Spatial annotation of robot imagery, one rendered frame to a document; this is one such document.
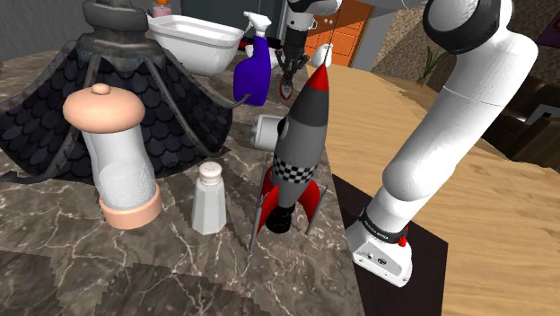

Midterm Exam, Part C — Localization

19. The orange panelled door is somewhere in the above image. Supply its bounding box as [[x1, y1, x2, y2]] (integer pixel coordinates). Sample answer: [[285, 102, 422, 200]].
[[304, 0, 373, 68]]

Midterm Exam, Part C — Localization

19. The white salt shaker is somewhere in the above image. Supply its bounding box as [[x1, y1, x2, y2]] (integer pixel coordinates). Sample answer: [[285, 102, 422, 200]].
[[190, 161, 228, 236]]

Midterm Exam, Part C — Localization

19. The blue spray bottle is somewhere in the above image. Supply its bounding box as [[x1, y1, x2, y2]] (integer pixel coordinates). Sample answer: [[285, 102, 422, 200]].
[[232, 10, 274, 108]]

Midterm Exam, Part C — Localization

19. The small red and white object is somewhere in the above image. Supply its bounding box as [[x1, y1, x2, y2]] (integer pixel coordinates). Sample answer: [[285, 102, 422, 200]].
[[278, 78, 295, 101]]

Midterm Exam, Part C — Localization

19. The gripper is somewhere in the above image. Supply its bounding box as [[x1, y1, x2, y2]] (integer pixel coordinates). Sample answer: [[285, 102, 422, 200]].
[[275, 27, 311, 87]]

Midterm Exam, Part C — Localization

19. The pink bottle with orange cap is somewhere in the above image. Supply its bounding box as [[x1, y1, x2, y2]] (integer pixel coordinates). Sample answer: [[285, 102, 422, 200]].
[[151, 0, 173, 19]]

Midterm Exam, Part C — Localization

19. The grey and red toy rocket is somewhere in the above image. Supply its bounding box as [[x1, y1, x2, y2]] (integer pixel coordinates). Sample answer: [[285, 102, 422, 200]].
[[249, 62, 330, 254]]

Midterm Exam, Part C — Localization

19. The dark scaled roof-shaped object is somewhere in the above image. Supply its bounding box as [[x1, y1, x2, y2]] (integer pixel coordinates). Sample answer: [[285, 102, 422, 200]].
[[0, 0, 235, 185]]

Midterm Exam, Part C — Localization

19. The white cylinder object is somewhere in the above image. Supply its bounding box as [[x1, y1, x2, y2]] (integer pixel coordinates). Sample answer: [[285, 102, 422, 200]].
[[252, 113, 288, 153]]

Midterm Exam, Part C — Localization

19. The green potted plant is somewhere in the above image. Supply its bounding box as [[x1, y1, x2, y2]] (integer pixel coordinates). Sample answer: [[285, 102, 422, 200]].
[[415, 45, 450, 87]]

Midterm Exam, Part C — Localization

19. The dark brown sofa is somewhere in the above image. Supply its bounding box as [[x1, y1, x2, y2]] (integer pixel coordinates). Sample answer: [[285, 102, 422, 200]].
[[480, 74, 560, 172]]

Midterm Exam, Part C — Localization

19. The white basin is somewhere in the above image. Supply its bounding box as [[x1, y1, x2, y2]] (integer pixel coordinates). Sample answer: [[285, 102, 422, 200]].
[[147, 13, 247, 77]]

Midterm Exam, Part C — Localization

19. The white rounded object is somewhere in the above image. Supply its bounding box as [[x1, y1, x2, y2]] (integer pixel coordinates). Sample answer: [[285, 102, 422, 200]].
[[311, 43, 334, 69]]

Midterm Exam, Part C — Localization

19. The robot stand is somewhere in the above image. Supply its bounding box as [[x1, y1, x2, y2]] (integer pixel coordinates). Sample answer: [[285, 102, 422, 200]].
[[331, 173, 450, 316]]

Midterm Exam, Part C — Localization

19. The peach and clear pepper grinder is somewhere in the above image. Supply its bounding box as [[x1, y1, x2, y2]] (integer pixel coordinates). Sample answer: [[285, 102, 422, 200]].
[[62, 83, 163, 232]]

